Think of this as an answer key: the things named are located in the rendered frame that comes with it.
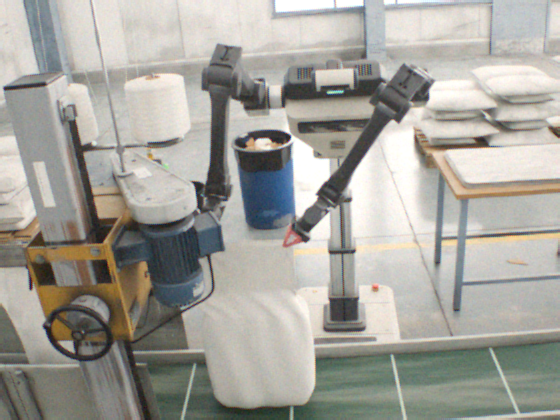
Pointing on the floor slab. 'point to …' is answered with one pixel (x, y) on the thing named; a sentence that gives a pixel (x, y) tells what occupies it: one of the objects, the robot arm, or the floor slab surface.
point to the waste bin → (266, 179)
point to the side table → (480, 232)
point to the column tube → (69, 230)
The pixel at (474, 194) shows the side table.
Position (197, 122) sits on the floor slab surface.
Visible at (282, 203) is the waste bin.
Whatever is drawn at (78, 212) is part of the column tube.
